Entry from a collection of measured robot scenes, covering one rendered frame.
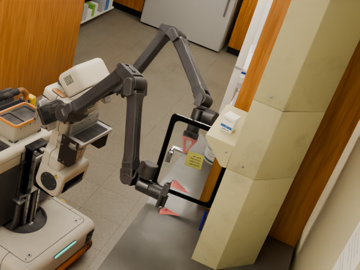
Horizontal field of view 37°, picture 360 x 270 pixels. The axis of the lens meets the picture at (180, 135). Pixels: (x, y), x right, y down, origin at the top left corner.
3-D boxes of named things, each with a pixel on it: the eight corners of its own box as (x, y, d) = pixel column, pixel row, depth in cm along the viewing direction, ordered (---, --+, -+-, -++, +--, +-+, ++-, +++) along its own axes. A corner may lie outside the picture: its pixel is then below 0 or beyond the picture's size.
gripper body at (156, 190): (169, 185, 213) (151, 177, 214) (158, 208, 214) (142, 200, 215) (172, 183, 219) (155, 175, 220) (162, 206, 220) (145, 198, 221)
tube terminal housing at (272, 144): (262, 239, 249) (329, 95, 211) (246, 285, 221) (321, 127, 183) (211, 217, 253) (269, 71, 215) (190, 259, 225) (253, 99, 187)
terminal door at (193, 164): (211, 209, 249) (239, 137, 230) (150, 185, 252) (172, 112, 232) (211, 208, 250) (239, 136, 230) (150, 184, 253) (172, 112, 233)
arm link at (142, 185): (135, 186, 222) (131, 190, 217) (141, 171, 220) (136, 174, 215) (151, 193, 221) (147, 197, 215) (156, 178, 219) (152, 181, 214)
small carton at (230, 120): (235, 129, 209) (240, 116, 206) (230, 134, 205) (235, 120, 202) (224, 124, 210) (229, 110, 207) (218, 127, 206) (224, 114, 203)
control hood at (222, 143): (245, 134, 230) (253, 113, 225) (225, 169, 202) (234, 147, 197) (219, 123, 231) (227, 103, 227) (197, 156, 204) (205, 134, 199)
